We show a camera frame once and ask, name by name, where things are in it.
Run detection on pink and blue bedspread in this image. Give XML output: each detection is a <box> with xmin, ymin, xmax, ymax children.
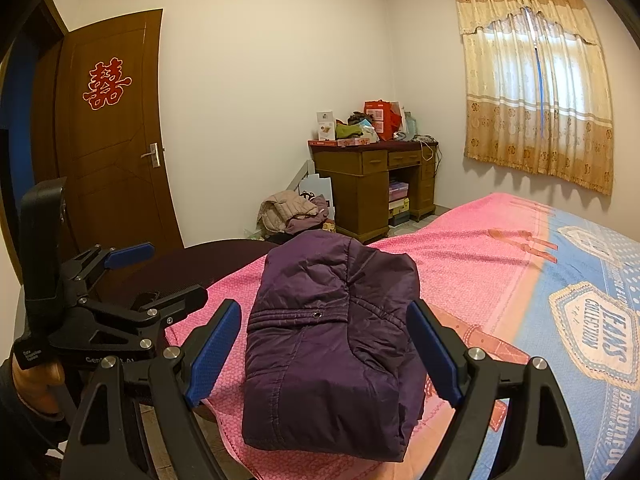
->
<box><xmin>166</xmin><ymin>193</ymin><xmax>639</xmax><ymax>479</ymax></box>

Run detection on person's left hand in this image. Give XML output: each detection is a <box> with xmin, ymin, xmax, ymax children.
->
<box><xmin>12</xmin><ymin>358</ymin><xmax>65</xmax><ymax>416</ymax></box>

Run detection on beige window curtain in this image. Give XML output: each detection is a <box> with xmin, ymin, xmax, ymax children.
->
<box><xmin>456</xmin><ymin>0</ymin><xmax>614</xmax><ymax>196</ymax></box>

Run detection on silver door handle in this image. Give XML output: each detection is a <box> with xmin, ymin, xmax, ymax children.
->
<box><xmin>140</xmin><ymin>143</ymin><xmax>160</xmax><ymax>168</ymax></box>

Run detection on red double happiness sticker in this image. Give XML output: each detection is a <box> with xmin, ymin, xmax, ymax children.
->
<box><xmin>82</xmin><ymin>56</ymin><xmax>132</xmax><ymax>110</ymax></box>

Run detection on green cloth on desk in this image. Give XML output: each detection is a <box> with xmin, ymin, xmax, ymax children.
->
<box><xmin>335</xmin><ymin>120</ymin><xmax>362</xmax><ymax>140</ymax></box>

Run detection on purple quilted winter jacket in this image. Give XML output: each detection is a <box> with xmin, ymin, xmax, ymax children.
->
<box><xmin>242</xmin><ymin>231</ymin><xmax>426</xmax><ymax>463</ymax></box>

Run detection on stacked boxes under desk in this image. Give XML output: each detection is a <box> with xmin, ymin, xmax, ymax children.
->
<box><xmin>388</xmin><ymin>182</ymin><xmax>410</xmax><ymax>226</ymax></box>

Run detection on white printed box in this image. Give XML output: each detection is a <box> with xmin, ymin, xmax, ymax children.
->
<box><xmin>317</xmin><ymin>110</ymin><xmax>336</xmax><ymax>141</ymax></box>

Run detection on brown wooden desk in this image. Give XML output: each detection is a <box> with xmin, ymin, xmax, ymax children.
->
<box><xmin>310</xmin><ymin>141</ymin><xmax>439</xmax><ymax>243</ymax></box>

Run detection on pile of clothes on floor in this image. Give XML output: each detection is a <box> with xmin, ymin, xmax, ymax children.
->
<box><xmin>257</xmin><ymin>190</ymin><xmax>329</xmax><ymax>236</ymax></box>

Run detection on brown wooden door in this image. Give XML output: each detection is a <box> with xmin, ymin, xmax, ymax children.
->
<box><xmin>30</xmin><ymin>9</ymin><xmax>183</xmax><ymax>256</ymax></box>

